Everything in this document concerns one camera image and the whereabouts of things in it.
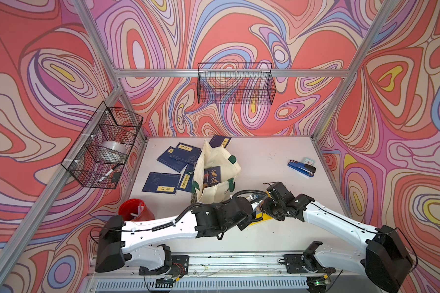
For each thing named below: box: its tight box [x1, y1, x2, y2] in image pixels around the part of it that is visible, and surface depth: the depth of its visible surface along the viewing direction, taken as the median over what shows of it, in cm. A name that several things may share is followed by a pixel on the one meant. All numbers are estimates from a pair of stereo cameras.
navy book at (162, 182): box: [141, 172, 181, 195], surface depth 101 cm
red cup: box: [118, 198, 155, 222], surface depth 80 cm
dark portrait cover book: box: [203, 165, 221, 189], surface depth 98 cm
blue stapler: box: [287, 159, 317, 178], surface depth 104 cm
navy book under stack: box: [156, 146, 189, 173], surface depth 109 cm
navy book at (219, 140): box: [209, 134, 232, 149], surface depth 118 cm
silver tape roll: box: [97, 140, 129, 165], surface depth 73 cm
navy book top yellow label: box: [169, 142, 203, 164], surface depth 113 cm
